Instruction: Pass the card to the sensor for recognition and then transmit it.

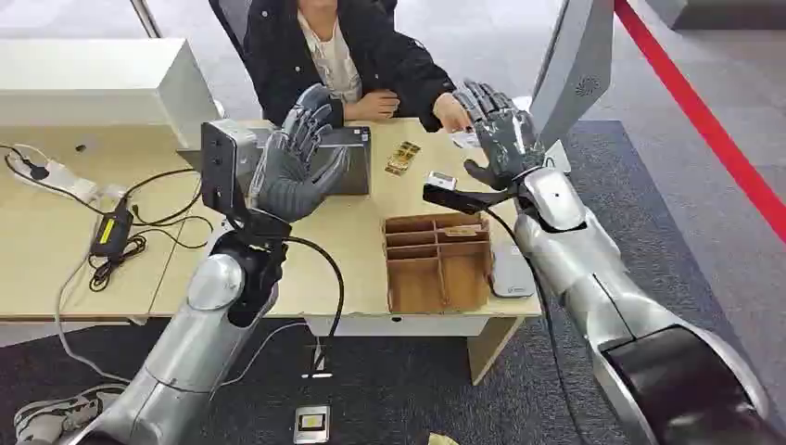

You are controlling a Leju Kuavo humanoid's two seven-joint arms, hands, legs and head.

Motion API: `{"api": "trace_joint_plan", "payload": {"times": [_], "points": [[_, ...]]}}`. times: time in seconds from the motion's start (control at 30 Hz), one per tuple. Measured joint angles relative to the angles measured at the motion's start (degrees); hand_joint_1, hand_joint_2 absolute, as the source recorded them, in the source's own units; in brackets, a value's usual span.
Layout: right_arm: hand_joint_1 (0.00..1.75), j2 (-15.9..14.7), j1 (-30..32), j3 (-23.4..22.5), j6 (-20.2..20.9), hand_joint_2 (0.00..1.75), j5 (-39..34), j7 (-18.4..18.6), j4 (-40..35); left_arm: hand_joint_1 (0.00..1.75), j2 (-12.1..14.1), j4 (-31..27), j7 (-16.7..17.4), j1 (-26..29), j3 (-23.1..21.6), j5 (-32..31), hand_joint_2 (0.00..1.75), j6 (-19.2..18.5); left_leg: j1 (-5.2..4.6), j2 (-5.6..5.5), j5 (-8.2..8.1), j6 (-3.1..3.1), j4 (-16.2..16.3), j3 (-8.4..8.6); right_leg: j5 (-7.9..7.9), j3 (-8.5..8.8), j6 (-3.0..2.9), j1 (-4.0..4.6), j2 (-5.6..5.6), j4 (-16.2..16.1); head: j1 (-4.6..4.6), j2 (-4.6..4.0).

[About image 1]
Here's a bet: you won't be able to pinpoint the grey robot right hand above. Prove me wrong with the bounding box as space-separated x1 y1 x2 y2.
452 80 548 192

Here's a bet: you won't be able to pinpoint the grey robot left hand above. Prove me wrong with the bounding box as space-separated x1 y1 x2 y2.
250 83 352 224

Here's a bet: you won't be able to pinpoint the white card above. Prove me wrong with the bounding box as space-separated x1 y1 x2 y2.
450 128 484 150

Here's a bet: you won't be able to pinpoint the person's right hand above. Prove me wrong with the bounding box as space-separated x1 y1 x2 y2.
432 92 475 134

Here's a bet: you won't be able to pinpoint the person's hand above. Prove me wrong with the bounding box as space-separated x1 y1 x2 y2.
343 88 401 122
432 92 475 134

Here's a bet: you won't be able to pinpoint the grey laptop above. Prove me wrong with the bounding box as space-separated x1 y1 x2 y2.
176 125 374 197

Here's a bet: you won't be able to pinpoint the pale wooden desk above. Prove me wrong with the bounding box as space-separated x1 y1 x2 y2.
0 118 544 388

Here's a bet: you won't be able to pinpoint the silver monitor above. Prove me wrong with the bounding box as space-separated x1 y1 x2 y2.
528 0 615 150

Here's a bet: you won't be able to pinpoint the gold patterned cards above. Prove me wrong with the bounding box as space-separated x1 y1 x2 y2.
384 140 423 178

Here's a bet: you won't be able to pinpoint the person's left hand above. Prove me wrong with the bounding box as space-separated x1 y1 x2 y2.
343 88 401 122

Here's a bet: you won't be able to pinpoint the person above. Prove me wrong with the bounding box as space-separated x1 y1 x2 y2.
241 0 475 134

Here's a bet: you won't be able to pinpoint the grey flat phone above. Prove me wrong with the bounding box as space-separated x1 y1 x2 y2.
490 241 537 301

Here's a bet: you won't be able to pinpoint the wooden card box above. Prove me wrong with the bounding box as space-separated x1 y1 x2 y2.
381 210 496 315

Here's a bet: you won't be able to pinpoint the black office chair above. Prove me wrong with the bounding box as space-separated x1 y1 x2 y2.
207 0 254 63

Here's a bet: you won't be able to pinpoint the black power adapter yellow label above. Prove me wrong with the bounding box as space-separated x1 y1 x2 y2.
89 207 135 260

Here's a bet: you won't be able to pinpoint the red floor tape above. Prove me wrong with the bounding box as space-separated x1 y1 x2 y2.
613 0 786 247

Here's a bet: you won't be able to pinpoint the white desk cabinet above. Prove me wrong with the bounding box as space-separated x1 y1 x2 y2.
0 37 223 151

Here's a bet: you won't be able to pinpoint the white power strip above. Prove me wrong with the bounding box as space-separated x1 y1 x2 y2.
6 150 124 205

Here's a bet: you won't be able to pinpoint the metal floor socket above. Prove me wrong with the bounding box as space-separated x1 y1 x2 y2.
292 404 332 445

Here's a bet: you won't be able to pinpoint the grey white shoe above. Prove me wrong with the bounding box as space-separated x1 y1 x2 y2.
12 383 129 445

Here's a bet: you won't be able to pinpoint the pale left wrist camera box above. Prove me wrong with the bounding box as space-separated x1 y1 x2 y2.
199 119 261 217

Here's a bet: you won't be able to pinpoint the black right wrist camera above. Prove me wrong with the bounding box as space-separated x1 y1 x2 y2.
422 171 515 216

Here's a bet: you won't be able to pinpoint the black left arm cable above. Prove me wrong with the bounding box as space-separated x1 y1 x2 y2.
285 235 347 372

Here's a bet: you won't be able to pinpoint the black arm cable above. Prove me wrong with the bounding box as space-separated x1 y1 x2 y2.
285 235 347 372
482 207 592 445

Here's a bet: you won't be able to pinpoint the black adapter cable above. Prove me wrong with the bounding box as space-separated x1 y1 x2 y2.
86 167 215 294

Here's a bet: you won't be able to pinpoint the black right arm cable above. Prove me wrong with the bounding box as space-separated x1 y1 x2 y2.
482 207 592 445

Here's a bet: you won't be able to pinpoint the white floor cable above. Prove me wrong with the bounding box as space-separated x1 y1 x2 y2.
54 254 132 387

